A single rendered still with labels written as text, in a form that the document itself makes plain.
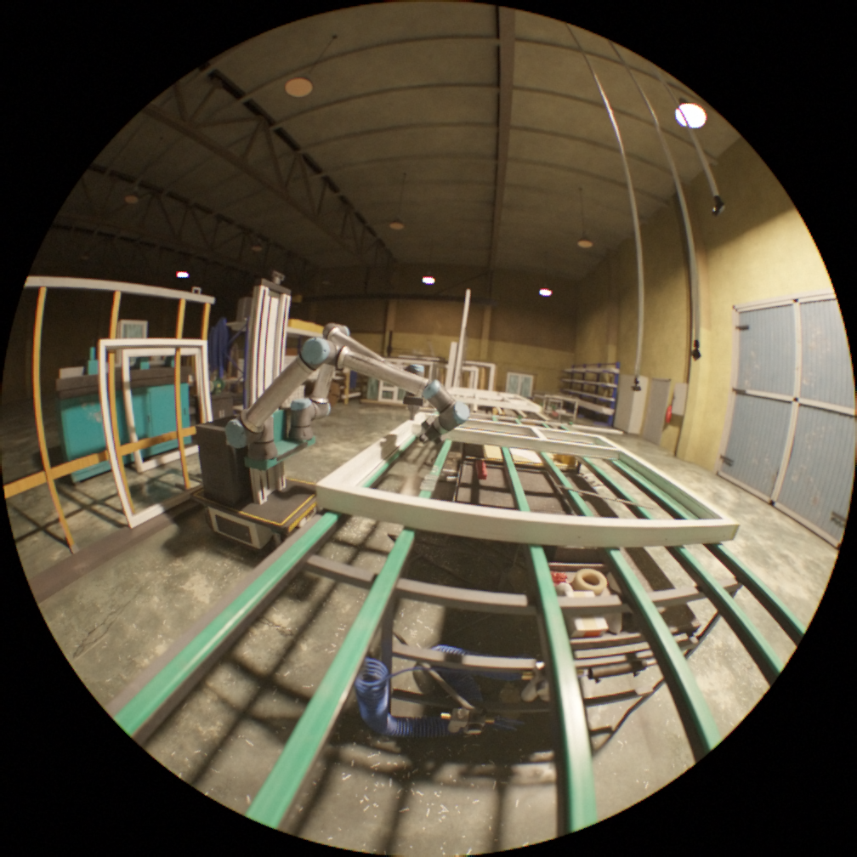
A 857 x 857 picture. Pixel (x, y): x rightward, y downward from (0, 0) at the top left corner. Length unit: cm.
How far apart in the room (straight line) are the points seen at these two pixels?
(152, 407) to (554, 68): 953
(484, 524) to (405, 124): 946
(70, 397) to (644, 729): 504
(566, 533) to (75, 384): 420
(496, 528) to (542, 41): 788
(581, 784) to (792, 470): 646
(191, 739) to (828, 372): 767
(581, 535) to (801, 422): 617
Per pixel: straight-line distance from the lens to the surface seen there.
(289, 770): 43
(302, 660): 151
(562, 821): 47
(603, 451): 192
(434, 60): 809
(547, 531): 78
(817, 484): 643
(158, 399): 442
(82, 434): 407
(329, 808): 129
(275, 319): 209
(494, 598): 65
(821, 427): 650
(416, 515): 75
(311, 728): 44
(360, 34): 794
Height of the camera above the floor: 127
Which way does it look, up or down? 12 degrees down
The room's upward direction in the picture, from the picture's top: 5 degrees clockwise
